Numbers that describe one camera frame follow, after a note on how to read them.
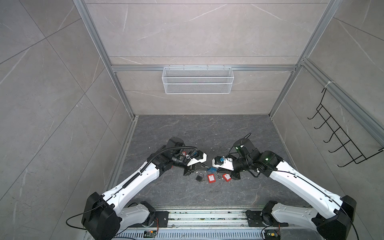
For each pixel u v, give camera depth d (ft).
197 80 3.29
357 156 1.88
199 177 2.88
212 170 2.22
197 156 1.85
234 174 2.00
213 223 2.40
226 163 1.94
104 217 1.24
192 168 2.01
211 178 2.81
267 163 1.62
